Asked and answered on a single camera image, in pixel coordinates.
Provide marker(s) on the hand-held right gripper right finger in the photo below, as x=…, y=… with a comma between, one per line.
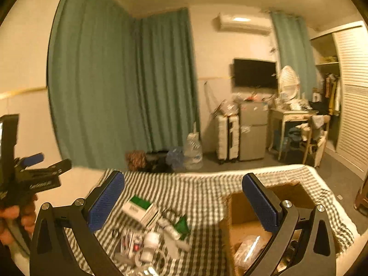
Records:
x=260, y=207

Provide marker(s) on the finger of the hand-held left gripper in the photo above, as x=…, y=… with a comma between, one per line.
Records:
x=33, y=159
x=60, y=166

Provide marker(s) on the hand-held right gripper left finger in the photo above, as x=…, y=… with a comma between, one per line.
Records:
x=107, y=204

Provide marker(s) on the cardboard box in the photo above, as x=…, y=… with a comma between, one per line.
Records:
x=241, y=207

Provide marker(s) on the green and white box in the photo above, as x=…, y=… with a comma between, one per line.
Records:
x=138, y=207

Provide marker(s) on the white toothpaste tube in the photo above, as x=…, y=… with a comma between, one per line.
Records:
x=169, y=227

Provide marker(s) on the green packet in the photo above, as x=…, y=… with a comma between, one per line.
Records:
x=182, y=225

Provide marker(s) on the white plastic strip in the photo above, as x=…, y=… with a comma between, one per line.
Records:
x=174, y=245

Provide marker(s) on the person's left hand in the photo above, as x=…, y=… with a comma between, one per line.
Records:
x=11, y=215

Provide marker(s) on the clear plastic wrapper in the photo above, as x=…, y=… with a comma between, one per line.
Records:
x=250, y=250

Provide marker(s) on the red and white sachet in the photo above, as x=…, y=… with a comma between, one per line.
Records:
x=135, y=246

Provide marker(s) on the patterned bag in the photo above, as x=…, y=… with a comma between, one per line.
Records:
x=135, y=159

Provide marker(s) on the white pill bottle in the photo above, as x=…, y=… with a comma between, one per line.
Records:
x=151, y=240

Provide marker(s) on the checked cloth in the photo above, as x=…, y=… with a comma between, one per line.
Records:
x=201, y=195

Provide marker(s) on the dark shoes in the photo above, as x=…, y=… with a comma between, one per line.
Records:
x=156, y=164

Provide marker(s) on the grey small fridge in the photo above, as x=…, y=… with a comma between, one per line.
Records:
x=253, y=132

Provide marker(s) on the white suitcase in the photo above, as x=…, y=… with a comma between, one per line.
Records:
x=225, y=138

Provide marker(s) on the pack of water bottles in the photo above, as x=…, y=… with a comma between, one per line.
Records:
x=175, y=156

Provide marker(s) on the wooden chair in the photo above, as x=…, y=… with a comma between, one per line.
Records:
x=314, y=141

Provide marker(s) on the large clear water bottle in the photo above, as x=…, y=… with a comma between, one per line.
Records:
x=193, y=152

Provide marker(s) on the white dressing table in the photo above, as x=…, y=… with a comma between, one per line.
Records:
x=287, y=112

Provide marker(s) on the brown stool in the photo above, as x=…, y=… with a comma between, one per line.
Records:
x=362, y=198

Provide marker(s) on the clear plastic bag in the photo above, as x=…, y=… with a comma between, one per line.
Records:
x=230, y=107

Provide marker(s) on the wide green curtain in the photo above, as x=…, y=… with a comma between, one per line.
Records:
x=115, y=77

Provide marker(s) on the white oval mirror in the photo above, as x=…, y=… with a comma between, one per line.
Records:
x=289, y=80

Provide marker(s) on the black television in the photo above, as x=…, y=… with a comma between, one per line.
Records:
x=254, y=73

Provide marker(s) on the white louvred wardrobe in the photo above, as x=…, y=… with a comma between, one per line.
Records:
x=353, y=106

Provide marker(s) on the narrow green curtain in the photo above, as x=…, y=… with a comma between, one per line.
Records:
x=290, y=43

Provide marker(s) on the white air conditioner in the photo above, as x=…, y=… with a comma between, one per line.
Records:
x=244, y=23

